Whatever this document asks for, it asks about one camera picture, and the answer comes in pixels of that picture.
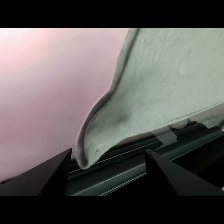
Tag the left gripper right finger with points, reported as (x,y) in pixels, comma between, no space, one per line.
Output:
(173,178)

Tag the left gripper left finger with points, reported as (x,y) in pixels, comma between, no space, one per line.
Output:
(46,178)

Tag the grey garment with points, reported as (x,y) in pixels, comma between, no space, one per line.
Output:
(160,86)

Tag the silver frame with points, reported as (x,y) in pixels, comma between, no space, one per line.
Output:
(133,166)

